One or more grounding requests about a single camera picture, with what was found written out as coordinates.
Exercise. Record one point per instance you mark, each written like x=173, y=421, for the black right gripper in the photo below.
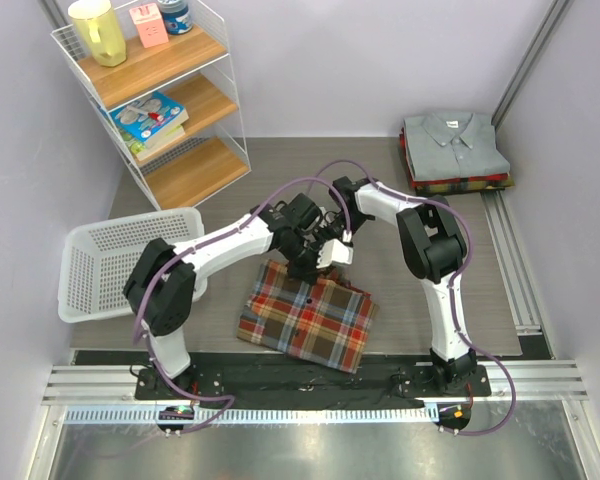
x=323, y=232

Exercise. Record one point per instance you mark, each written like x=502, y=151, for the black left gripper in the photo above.
x=308, y=272

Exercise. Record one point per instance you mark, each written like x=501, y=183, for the brown red plaid shirt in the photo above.
x=327, y=323

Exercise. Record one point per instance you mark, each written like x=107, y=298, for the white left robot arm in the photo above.
x=161, y=286

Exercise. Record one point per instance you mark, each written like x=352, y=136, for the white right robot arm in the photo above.
x=434, y=251

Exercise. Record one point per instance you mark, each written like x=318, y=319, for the folded grey shirt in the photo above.
x=449, y=145

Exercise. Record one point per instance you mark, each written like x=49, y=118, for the green book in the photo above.
x=143, y=151

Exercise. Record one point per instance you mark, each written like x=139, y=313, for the white plastic basket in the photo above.
x=98, y=259

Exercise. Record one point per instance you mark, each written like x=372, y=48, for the blue book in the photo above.
x=150, y=116

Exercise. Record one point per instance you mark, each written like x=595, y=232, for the blue white jar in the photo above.
x=176, y=16

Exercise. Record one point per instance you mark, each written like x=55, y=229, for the pink box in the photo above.
x=149, y=24

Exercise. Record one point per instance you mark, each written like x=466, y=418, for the yellow pitcher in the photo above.
x=97, y=24

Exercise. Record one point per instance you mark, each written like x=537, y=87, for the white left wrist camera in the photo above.
x=334, y=253

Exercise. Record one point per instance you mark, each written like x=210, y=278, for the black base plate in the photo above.
x=266, y=381

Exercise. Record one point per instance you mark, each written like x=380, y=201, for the white slotted cable duct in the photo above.
x=175, y=415

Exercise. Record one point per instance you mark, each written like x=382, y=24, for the white wire wooden shelf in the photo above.
x=194, y=69

